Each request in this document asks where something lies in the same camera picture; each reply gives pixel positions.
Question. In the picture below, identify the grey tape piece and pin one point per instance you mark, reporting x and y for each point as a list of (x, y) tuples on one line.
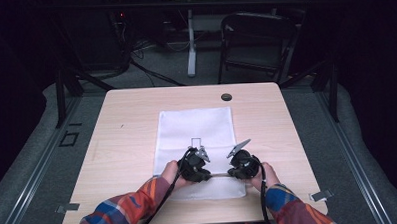
[(321, 195), (67, 207)]

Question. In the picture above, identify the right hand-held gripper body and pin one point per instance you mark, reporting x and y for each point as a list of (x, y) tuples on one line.
[(246, 163)]

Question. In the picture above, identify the aluminium floor rail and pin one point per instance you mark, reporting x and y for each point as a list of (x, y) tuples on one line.
[(35, 171), (355, 166)]

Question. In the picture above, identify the white towel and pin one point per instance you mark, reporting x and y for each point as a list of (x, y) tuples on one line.
[(195, 125)]

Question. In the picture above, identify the black metal frame stand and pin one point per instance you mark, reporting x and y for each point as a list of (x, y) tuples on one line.
[(332, 87), (61, 96)]

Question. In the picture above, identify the dark computer tower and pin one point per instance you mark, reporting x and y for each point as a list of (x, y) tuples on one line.
[(97, 42)]

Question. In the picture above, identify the person's right hand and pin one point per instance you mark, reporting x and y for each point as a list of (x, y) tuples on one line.
[(267, 176)]

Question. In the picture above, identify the person's left hand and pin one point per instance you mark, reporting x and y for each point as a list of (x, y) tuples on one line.
[(171, 171)]

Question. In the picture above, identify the black horizontal frame bar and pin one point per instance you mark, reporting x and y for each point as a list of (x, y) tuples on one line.
[(182, 4)]

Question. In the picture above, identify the white table leg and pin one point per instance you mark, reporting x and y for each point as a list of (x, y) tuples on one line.
[(191, 52)]

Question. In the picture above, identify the black folding chair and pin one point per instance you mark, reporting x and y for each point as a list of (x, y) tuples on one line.
[(255, 40)]

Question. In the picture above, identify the black table grommet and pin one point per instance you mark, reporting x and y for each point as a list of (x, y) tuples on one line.
[(226, 97)]

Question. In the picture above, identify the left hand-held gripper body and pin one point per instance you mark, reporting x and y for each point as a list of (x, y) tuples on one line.
[(191, 165)]

